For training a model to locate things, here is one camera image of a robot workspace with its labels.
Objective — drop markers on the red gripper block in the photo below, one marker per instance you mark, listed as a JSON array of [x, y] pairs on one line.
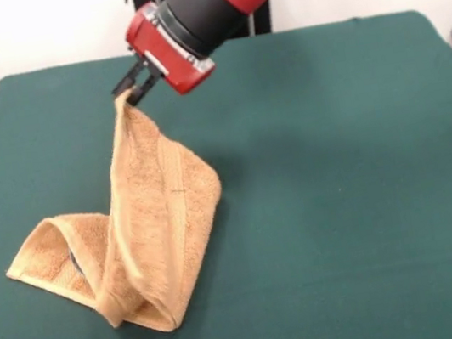
[[164, 50]]

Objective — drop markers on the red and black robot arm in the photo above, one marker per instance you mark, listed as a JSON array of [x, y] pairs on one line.
[[201, 14]]

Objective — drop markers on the black stand behind table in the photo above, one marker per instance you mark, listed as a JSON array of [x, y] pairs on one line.
[[261, 24]]

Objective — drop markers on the tan terry towel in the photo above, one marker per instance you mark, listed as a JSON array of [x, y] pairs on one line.
[[149, 199]]

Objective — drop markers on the dark green table cloth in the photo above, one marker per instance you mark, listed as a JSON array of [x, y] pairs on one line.
[[343, 202]]

